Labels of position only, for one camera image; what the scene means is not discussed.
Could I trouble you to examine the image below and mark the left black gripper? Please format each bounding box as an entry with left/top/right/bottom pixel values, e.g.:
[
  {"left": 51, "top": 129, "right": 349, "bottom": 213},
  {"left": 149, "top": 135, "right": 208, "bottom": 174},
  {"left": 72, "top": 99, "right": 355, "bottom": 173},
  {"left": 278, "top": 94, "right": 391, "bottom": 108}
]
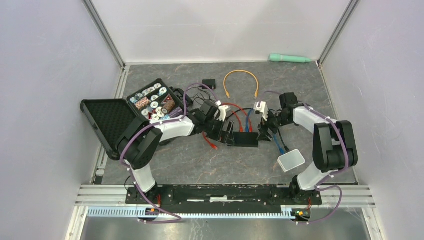
[{"left": 203, "top": 116, "right": 235, "bottom": 146}]

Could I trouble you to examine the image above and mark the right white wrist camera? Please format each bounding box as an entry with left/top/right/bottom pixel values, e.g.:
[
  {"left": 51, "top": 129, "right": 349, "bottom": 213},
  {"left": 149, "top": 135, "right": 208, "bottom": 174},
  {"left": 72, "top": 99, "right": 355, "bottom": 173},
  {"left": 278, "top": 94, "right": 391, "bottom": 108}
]
[{"left": 253, "top": 101, "right": 269, "bottom": 121}]

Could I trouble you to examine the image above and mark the yellow ethernet cable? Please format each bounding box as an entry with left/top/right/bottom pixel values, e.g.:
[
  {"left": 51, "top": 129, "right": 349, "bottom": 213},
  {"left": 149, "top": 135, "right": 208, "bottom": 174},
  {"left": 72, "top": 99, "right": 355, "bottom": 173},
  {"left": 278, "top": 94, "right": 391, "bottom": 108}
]
[{"left": 223, "top": 69, "right": 260, "bottom": 100}]

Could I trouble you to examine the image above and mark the blue ethernet cable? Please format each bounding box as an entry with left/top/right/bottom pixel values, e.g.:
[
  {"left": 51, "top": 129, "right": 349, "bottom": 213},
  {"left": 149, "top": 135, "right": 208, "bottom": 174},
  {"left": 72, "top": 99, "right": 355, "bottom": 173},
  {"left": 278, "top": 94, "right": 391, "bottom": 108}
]
[{"left": 244, "top": 109, "right": 287, "bottom": 155}]

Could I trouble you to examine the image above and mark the white plastic box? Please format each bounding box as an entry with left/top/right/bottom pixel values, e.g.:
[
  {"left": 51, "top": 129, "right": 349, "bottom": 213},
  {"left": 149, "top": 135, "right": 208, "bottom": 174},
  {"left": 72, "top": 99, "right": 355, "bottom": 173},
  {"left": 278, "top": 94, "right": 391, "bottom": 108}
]
[{"left": 277, "top": 149, "right": 306, "bottom": 173}]

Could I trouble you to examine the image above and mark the red ethernet cable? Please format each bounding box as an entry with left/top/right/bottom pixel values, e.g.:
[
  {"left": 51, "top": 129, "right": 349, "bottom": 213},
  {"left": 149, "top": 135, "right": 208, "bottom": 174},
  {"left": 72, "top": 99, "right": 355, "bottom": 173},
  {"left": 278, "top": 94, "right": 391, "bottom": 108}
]
[{"left": 202, "top": 102, "right": 254, "bottom": 151}]

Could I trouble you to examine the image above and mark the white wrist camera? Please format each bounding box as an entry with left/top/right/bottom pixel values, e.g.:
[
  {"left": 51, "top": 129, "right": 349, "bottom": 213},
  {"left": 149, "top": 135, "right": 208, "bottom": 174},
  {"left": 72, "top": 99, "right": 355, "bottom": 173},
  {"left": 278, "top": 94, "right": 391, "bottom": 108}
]
[
  {"left": 215, "top": 105, "right": 229, "bottom": 122},
  {"left": 253, "top": 101, "right": 269, "bottom": 121}
]

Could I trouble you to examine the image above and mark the white slotted cable duct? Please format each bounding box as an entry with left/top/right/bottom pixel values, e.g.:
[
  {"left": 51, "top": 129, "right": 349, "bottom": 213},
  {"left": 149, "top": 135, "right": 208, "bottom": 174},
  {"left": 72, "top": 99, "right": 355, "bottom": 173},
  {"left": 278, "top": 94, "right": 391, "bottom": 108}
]
[{"left": 87, "top": 206, "right": 295, "bottom": 220}]

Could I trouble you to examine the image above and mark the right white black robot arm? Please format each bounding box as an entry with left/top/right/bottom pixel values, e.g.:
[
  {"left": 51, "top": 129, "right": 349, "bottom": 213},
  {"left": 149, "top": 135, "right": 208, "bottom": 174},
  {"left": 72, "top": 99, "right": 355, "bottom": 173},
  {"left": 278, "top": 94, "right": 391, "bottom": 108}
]
[{"left": 253, "top": 92, "right": 359, "bottom": 204}]

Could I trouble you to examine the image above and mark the black network switch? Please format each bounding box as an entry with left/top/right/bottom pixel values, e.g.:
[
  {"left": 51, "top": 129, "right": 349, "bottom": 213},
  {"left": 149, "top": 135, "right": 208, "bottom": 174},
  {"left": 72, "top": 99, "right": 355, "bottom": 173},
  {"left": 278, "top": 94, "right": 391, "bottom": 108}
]
[{"left": 233, "top": 132, "right": 259, "bottom": 148}]

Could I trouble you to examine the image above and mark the black poker chip case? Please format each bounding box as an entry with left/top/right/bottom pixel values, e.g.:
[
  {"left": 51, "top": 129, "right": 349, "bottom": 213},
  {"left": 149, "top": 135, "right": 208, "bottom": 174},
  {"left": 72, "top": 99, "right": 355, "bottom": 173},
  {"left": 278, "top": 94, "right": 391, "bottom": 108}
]
[{"left": 80, "top": 78, "right": 184, "bottom": 161}]

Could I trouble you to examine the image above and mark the purple cable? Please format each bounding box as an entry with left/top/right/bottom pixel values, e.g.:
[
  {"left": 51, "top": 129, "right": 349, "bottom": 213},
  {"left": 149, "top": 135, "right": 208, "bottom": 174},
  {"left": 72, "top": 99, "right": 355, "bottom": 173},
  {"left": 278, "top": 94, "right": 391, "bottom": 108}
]
[
  {"left": 119, "top": 82, "right": 221, "bottom": 225},
  {"left": 257, "top": 91, "right": 350, "bottom": 226}
]

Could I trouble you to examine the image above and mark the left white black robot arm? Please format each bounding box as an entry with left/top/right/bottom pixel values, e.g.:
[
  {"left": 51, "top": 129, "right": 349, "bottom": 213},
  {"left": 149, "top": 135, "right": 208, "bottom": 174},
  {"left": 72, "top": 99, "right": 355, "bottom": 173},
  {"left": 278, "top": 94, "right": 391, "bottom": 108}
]
[{"left": 116, "top": 101, "right": 230, "bottom": 204}]

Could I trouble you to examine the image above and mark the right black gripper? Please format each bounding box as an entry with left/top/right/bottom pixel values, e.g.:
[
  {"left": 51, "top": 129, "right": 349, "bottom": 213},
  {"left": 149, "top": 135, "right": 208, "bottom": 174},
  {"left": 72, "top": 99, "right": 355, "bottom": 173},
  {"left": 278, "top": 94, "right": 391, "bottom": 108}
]
[{"left": 256, "top": 108, "right": 292, "bottom": 142}]

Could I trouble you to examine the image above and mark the black ethernet cable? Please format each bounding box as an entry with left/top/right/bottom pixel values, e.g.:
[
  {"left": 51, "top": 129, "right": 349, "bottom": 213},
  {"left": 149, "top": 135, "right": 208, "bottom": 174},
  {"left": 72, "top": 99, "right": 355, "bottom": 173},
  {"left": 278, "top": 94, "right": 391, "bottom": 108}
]
[{"left": 225, "top": 107, "right": 254, "bottom": 122}]

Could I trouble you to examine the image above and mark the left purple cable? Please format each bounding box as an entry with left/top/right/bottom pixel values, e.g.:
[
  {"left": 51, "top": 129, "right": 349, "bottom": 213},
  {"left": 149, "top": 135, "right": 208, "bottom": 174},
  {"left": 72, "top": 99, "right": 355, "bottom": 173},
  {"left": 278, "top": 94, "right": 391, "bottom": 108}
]
[{"left": 119, "top": 82, "right": 221, "bottom": 225}]

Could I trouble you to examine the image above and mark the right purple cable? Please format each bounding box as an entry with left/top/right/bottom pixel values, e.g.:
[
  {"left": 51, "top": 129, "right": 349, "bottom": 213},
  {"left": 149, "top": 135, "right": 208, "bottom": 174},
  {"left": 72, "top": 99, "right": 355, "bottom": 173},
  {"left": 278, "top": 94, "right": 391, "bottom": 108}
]
[{"left": 257, "top": 91, "right": 350, "bottom": 226}]

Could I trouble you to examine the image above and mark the black power adapter with cord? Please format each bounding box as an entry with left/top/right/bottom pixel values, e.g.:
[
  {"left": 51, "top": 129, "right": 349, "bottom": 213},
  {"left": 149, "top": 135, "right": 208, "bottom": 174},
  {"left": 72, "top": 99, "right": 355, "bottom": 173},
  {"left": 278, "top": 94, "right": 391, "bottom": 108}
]
[{"left": 184, "top": 79, "right": 219, "bottom": 106}]

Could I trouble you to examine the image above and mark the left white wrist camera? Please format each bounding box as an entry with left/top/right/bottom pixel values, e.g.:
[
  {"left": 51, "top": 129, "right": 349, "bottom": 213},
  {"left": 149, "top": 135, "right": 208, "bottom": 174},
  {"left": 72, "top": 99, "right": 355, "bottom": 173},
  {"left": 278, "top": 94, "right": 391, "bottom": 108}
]
[{"left": 215, "top": 105, "right": 229, "bottom": 122}]

